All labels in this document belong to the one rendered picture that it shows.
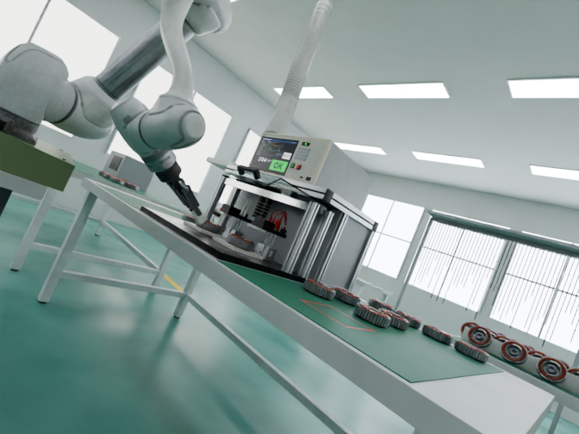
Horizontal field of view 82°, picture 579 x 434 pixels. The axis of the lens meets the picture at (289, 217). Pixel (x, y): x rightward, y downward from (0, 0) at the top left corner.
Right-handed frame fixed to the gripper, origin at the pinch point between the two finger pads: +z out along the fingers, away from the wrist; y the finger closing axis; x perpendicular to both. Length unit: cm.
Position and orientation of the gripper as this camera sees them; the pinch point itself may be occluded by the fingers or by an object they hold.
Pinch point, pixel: (198, 213)
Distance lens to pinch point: 119.2
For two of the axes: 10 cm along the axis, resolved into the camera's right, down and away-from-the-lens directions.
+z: 3.4, 7.3, 5.9
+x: 6.5, -6.4, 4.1
